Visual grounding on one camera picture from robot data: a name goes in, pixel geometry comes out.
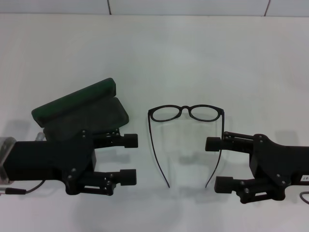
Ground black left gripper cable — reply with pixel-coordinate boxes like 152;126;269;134
0;132;46;195

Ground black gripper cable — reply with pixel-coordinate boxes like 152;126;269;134
0;132;46;195
298;190;309;205

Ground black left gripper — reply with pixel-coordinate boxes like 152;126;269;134
7;130;98;195

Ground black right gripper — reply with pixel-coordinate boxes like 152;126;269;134
205;131;309;203

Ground green glasses case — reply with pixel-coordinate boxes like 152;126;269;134
31;77;130;142

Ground black glasses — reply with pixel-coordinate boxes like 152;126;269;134
147;104;226;189

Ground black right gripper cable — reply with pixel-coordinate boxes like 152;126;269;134
298;190;309;205

